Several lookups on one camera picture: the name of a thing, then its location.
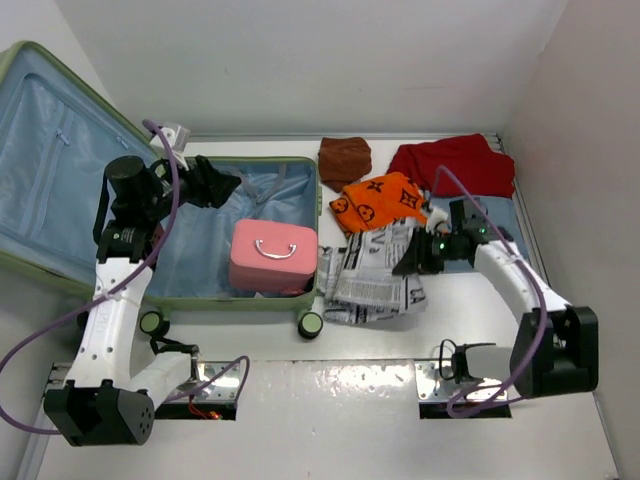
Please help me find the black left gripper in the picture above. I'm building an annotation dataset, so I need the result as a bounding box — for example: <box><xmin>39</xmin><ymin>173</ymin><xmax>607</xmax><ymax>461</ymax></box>
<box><xmin>141</xmin><ymin>149</ymin><xmax>239</xmax><ymax>220</ymax></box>

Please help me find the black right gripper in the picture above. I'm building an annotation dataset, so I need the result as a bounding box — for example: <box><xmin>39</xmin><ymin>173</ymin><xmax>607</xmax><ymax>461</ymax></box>
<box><xmin>394</xmin><ymin>225</ymin><xmax>465</xmax><ymax>275</ymax></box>

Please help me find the newspaper print garment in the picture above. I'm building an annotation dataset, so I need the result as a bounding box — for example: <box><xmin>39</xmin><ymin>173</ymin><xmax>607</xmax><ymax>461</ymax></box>
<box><xmin>317</xmin><ymin>218</ymin><xmax>428</xmax><ymax>325</ymax></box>

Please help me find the orange patterned plush garment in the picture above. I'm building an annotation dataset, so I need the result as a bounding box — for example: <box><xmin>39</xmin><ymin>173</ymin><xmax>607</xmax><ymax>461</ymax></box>
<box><xmin>329</xmin><ymin>172</ymin><xmax>427</xmax><ymax>236</ymax></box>

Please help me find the green hardshell suitcase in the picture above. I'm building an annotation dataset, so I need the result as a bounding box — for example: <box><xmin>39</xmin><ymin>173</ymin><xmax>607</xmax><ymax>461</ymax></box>
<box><xmin>1</xmin><ymin>41</ymin><xmax>322</xmax><ymax>314</ymax></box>

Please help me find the pink cosmetic case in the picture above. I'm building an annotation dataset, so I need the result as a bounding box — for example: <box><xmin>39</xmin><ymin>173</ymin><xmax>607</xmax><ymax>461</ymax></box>
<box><xmin>229</xmin><ymin>219</ymin><xmax>318</xmax><ymax>295</ymax></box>

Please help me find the red garment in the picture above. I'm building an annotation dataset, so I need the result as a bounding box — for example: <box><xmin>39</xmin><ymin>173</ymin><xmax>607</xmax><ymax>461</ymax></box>
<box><xmin>387</xmin><ymin>134</ymin><xmax>515</xmax><ymax>198</ymax></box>

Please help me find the brown cloth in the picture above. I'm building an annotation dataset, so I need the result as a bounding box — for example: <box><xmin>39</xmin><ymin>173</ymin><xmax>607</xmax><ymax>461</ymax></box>
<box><xmin>318</xmin><ymin>137</ymin><xmax>372</xmax><ymax>193</ymax></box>

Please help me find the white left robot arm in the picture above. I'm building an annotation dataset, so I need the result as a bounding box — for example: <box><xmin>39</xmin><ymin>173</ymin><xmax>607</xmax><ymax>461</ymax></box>
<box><xmin>43</xmin><ymin>156</ymin><xmax>241</xmax><ymax>447</ymax></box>

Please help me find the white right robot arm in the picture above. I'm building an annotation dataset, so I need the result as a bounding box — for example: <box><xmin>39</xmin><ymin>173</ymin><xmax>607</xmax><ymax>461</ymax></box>
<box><xmin>393</xmin><ymin>200</ymin><xmax>599</xmax><ymax>399</ymax></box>

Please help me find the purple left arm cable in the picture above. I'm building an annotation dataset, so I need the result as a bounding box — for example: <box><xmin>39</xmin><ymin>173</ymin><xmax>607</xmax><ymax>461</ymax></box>
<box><xmin>0</xmin><ymin>118</ymin><xmax>250</xmax><ymax>435</ymax></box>

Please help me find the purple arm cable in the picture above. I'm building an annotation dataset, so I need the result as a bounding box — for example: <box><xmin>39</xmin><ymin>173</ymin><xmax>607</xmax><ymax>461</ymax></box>
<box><xmin>430</xmin><ymin>164</ymin><xmax>549</xmax><ymax>419</ymax></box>
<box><xmin>0</xmin><ymin>118</ymin><xmax>250</xmax><ymax>435</ymax></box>

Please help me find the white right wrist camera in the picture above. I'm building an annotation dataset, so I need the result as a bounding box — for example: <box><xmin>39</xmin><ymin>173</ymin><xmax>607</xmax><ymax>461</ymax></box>
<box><xmin>425</xmin><ymin>206</ymin><xmax>451</xmax><ymax>234</ymax></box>

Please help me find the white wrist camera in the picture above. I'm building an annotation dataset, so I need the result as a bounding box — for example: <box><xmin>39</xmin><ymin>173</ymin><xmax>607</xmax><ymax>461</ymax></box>
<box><xmin>425</xmin><ymin>206</ymin><xmax>451</xmax><ymax>234</ymax></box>
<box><xmin>150</xmin><ymin>123</ymin><xmax>191</xmax><ymax>154</ymax></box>

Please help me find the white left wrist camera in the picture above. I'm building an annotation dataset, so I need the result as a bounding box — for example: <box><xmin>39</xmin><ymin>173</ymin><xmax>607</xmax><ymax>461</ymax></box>
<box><xmin>150</xmin><ymin>123</ymin><xmax>191</xmax><ymax>154</ymax></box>

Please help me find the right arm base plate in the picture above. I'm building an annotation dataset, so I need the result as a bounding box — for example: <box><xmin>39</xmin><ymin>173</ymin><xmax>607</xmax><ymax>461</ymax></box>
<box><xmin>414</xmin><ymin>359</ymin><xmax>501</xmax><ymax>405</ymax></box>

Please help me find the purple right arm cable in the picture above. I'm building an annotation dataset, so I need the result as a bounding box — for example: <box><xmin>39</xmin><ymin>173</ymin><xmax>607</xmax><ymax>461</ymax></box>
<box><xmin>430</xmin><ymin>164</ymin><xmax>549</xmax><ymax>419</ymax></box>

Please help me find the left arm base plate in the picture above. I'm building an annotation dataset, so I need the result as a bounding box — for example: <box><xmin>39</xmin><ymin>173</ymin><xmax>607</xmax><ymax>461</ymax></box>
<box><xmin>167</xmin><ymin>361</ymin><xmax>244</xmax><ymax>403</ymax></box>

